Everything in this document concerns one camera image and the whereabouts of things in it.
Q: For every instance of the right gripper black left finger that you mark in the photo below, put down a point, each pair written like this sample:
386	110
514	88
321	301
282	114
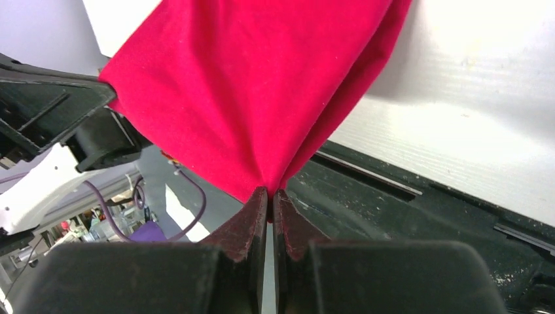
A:
220	274

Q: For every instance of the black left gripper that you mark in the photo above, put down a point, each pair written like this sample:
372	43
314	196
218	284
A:
40	107

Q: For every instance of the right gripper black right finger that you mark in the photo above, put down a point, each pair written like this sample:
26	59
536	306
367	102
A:
315	274

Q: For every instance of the red t-shirt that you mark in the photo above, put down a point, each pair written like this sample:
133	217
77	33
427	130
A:
244	92

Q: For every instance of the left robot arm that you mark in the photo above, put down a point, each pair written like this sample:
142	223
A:
25	204

